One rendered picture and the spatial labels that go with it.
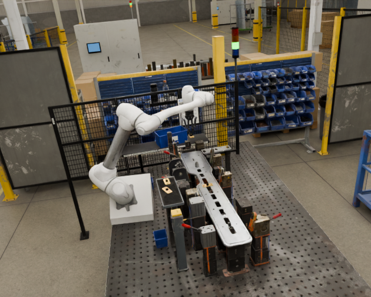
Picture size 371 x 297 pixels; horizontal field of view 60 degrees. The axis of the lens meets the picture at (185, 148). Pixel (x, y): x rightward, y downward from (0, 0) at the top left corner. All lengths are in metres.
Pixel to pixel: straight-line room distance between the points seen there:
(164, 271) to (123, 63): 7.38
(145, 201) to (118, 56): 6.72
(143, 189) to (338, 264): 1.57
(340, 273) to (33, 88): 3.83
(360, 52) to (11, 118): 4.75
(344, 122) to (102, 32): 6.27
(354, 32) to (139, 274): 4.12
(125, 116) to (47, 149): 2.51
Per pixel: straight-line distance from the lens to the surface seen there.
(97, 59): 9.20
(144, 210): 2.78
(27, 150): 4.86
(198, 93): 2.67
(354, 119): 5.56
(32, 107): 4.61
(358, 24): 5.15
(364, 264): 3.59
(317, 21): 7.11
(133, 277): 2.37
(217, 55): 3.40
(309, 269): 2.39
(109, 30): 9.08
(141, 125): 2.33
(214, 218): 2.26
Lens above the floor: 2.36
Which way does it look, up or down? 25 degrees down
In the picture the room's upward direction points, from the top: 5 degrees counter-clockwise
